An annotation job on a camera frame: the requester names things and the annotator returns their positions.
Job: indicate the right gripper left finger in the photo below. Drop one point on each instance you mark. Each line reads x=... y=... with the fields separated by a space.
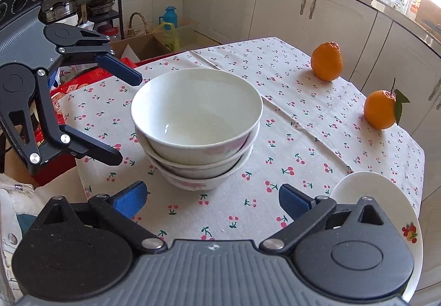
x=114 y=213

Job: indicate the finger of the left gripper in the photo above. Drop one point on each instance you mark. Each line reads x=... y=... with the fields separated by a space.
x=119 y=69
x=82 y=145

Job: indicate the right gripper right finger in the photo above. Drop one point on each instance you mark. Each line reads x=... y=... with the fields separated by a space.
x=309 y=215

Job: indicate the stack of white plates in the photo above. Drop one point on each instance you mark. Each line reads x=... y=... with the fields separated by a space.
x=396 y=206

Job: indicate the cardboard box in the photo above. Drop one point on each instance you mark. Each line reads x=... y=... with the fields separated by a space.
x=140 y=48

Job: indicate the red snack box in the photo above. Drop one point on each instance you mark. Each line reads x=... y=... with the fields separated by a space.
x=65 y=162

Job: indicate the wicker basket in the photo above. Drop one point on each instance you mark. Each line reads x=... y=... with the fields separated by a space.
x=137 y=25

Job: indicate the yellow plastic bag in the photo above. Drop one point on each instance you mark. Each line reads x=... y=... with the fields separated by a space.
x=167 y=34

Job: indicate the blue thermos jug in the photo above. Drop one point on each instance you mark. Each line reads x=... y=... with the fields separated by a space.
x=169 y=19

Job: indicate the cherry print tablecloth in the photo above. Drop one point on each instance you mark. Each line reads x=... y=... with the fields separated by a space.
x=312 y=135

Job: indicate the orange with leaf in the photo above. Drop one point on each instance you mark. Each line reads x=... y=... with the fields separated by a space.
x=383 y=108

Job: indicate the bumpy orange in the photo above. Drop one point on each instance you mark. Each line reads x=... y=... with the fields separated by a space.
x=326 y=61

